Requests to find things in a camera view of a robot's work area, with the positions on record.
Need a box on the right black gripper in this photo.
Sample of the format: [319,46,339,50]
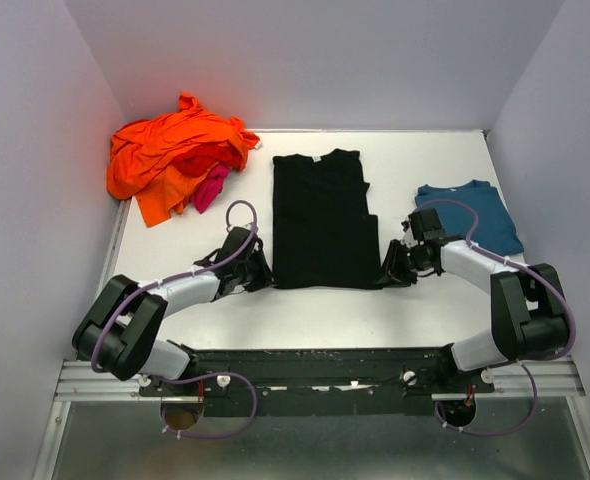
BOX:
[372,238,431,288]

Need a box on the black printed t shirt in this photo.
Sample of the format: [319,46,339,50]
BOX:
[272,149,381,290]

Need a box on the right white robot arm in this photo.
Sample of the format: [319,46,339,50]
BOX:
[378,207,576,392]

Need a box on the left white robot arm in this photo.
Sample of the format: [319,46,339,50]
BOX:
[72,227,272,395]

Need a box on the magenta t shirt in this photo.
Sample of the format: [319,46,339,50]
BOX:
[190,164,230,214]

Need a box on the folded blue t shirt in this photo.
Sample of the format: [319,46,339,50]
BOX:
[414,179,525,256]

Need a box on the red t shirt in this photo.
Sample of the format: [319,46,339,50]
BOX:
[171,142,245,177]

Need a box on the orange t shirt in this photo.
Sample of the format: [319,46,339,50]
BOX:
[106,92,261,227]

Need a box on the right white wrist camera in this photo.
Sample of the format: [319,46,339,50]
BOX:
[400,217,417,248]

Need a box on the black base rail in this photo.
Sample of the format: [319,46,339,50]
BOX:
[139,347,494,417]

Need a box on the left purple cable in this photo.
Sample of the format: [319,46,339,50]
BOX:
[89,199,259,440]

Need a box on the aluminium frame rail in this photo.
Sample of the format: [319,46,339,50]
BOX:
[32,200,136,479]

